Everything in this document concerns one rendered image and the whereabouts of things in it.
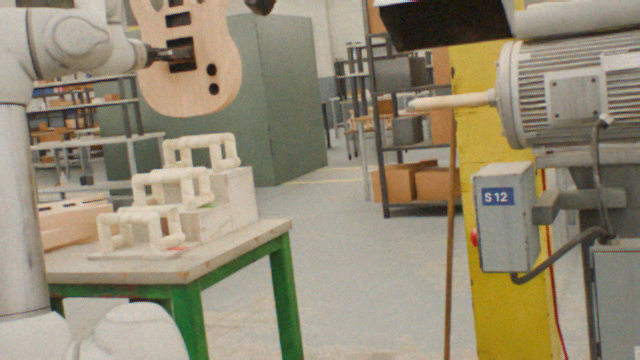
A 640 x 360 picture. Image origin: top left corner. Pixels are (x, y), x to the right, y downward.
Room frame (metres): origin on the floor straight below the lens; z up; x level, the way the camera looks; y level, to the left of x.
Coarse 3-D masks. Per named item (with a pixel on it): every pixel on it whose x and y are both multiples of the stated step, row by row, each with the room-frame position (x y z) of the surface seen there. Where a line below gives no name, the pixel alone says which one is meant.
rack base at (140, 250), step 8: (120, 248) 2.04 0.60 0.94; (128, 248) 2.02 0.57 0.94; (136, 248) 2.01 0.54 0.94; (144, 248) 2.00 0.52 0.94; (192, 248) 1.97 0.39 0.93; (88, 256) 1.99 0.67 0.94; (96, 256) 1.97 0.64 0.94; (104, 256) 1.96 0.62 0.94; (112, 256) 1.95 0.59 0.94; (120, 256) 1.94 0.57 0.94; (128, 256) 1.93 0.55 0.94; (136, 256) 1.92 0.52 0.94; (144, 256) 1.90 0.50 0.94; (152, 256) 1.89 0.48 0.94; (160, 256) 1.88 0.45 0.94; (168, 256) 1.87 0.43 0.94
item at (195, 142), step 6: (180, 138) 2.26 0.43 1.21; (186, 138) 2.24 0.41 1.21; (192, 138) 2.23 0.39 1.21; (198, 138) 2.22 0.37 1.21; (204, 138) 2.21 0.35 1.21; (210, 138) 2.19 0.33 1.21; (216, 138) 2.20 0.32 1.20; (162, 144) 2.27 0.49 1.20; (168, 144) 2.26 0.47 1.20; (174, 144) 2.25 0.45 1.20; (180, 144) 2.24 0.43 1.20; (186, 144) 2.23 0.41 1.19; (192, 144) 2.22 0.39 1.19; (198, 144) 2.21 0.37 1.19; (204, 144) 2.20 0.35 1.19
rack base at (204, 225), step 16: (208, 208) 2.06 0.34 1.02; (224, 208) 2.12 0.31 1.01; (144, 224) 2.08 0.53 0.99; (160, 224) 2.06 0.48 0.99; (192, 224) 2.01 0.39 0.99; (208, 224) 2.04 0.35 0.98; (224, 224) 2.11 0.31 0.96; (144, 240) 2.09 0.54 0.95; (192, 240) 2.02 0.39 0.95; (208, 240) 2.03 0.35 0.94
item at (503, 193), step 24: (504, 168) 1.50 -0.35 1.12; (528, 168) 1.50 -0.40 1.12; (480, 192) 1.45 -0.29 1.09; (504, 192) 1.43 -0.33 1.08; (528, 192) 1.47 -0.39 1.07; (480, 216) 1.46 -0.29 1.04; (504, 216) 1.44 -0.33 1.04; (528, 216) 1.45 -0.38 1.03; (480, 240) 1.46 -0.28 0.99; (504, 240) 1.44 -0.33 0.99; (528, 240) 1.43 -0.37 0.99; (576, 240) 1.54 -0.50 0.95; (600, 240) 1.54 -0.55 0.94; (480, 264) 1.47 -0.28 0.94; (504, 264) 1.44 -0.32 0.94; (528, 264) 1.42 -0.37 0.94
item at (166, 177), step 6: (138, 174) 2.13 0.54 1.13; (144, 174) 2.11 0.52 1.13; (150, 174) 2.10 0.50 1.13; (156, 174) 2.09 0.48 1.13; (162, 174) 2.08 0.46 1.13; (168, 174) 2.07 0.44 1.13; (174, 174) 2.06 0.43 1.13; (180, 174) 2.05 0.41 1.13; (186, 174) 2.05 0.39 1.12; (132, 180) 2.12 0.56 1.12; (138, 180) 2.11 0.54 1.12; (144, 180) 2.10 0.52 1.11; (150, 180) 2.09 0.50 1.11; (156, 180) 2.09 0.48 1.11; (162, 180) 2.08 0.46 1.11; (168, 180) 2.07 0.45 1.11; (174, 180) 2.06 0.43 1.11
